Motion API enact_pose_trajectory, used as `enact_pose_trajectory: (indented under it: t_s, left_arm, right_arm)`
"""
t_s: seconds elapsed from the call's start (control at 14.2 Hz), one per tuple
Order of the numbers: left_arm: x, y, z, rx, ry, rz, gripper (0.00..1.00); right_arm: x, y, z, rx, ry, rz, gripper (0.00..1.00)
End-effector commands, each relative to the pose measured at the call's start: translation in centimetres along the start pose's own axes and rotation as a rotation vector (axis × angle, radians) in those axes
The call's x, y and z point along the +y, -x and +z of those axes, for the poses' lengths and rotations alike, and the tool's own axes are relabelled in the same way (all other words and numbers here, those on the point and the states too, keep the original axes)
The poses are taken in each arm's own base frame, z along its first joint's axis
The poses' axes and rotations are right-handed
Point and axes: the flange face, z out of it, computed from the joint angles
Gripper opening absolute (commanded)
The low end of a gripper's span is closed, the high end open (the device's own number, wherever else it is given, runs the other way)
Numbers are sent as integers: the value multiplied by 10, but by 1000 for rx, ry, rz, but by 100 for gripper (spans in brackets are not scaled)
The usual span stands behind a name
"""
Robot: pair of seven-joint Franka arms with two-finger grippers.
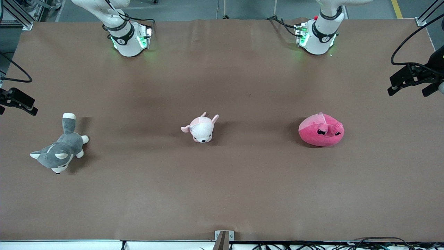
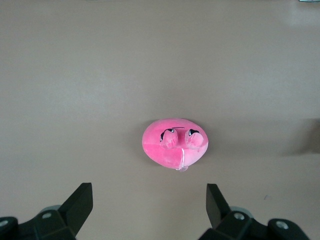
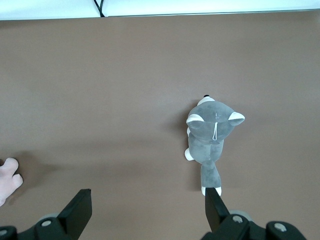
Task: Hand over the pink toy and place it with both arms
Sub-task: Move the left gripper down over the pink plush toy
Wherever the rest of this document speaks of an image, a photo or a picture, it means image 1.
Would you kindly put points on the grey husky plush toy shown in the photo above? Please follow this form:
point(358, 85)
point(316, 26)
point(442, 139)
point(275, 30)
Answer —
point(66, 146)

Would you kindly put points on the aluminium frame profile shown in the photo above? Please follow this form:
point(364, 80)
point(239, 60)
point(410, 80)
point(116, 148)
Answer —
point(420, 21)
point(24, 22)

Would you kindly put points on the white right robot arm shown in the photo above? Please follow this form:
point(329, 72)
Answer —
point(128, 45)

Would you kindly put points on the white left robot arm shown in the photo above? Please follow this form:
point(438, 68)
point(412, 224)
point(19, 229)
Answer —
point(317, 43)

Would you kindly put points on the brown paper table cover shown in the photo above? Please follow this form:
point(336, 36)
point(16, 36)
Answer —
point(242, 180)

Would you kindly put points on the pale pink plush dog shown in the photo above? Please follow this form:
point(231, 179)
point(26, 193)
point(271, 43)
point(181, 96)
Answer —
point(203, 132)

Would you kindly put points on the round pink plush toy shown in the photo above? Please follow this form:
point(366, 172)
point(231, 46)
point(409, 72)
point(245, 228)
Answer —
point(312, 133)

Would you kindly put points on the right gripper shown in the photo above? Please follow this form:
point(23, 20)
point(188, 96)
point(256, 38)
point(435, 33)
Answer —
point(13, 96)

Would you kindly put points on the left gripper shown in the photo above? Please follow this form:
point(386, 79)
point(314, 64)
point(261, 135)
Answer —
point(437, 61)

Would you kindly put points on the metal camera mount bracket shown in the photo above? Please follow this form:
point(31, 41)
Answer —
point(223, 243)

